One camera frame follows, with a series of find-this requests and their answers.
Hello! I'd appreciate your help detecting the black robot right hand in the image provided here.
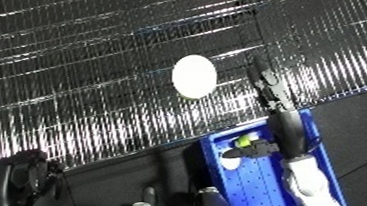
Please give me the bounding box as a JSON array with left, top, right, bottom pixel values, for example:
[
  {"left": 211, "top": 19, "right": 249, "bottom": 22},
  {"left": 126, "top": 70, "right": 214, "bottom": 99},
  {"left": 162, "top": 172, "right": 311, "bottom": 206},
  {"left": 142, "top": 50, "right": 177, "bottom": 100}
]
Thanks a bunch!
[{"left": 220, "top": 55, "right": 314, "bottom": 163}]

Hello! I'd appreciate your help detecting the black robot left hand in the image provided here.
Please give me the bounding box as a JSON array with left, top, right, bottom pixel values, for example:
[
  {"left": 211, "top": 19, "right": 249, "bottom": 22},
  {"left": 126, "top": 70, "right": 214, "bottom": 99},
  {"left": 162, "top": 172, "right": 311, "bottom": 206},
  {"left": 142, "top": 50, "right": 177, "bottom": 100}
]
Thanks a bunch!
[{"left": 0, "top": 147, "right": 68, "bottom": 206}]

